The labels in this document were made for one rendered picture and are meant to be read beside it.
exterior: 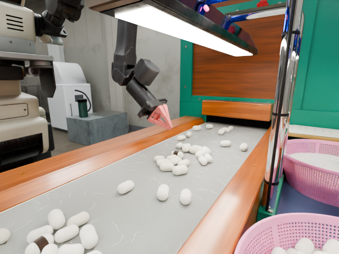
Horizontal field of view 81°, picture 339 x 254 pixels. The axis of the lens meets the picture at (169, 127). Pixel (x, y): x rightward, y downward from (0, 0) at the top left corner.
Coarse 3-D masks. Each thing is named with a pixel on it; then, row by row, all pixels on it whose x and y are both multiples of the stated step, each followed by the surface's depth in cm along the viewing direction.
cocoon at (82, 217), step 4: (84, 212) 31; (76, 216) 30; (80, 216) 30; (84, 216) 31; (88, 216) 31; (68, 220) 30; (72, 220) 29; (76, 220) 30; (80, 220) 30; (84, 220) 30; (68, 224) 29; (72, 224) 29; (76, 224) 30; (80, 224) 30
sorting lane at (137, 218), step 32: (192, 128) 91; (128, 160) 55; (192, 160) 55; (224, 160) 55; (64, 192) 40; (96, 192) 40; (128, 192) 40; (192, 192) 40; (0, 224) 31; (32, 224) 31; (64, 224) 31; (96, 224) 31; (128, 224) 31; (160, 224) 31; (192, 224) 31
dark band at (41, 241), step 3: (39, 237) 26; (42, 237) 26; (36, 240) 25; (39, 240) 25; (42, 240) 26; (45, 240) 26; (36, 243) 25; (39, 243) 25; (42, 243) 25; (45, 243) 26; (48, 243) 26; (39, 246) 25; (42, 246) 25
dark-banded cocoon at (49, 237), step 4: (44, 236) 26; (48, 236) 26; (52, 236) 27; (48, 240) 26; (52, 240) 26; (32, 244) 25; (28, 248) 24; (32, 248) 24; (36, 248) 25; (28, 252) 24; (32, 252) 24; (36, 252) 25
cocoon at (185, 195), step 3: (183, 189) 37; (186, 189) 37; (183, 192) 36; (186, 192) 36; (189, 192) 37; (183, 195) 35; (186, 195) 35; (189, 195) 36; (180, 198) 36; (183, 198) 35; (186, 198) 35; (189, 198) 35; (183, 201) 35; (186, 201) 35; (189, 201) 35; (183, 204) 35; (186, 204) 35
